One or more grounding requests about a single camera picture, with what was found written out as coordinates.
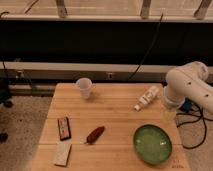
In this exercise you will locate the red chili pepper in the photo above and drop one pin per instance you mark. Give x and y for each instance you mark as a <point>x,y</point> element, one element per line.
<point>94,135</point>

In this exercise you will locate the blue box on floor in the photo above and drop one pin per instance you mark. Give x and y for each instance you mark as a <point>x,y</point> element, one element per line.
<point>187,105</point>

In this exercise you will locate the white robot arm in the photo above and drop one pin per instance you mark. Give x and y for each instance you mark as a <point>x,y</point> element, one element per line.
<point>186,81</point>

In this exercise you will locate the white tube bottle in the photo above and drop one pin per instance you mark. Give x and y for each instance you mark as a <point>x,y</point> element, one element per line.
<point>148,96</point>

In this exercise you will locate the white rectangular sponge block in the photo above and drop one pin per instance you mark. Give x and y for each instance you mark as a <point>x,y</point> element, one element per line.
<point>62,154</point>

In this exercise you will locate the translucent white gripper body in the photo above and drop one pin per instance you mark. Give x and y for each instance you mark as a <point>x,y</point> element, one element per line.
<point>169,112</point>

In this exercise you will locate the green ceramic bowl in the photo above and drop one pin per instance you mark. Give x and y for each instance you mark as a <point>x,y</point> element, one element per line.
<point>152,144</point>

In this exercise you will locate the dark brown rectangular box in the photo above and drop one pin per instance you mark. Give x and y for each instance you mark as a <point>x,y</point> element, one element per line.
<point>64,128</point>

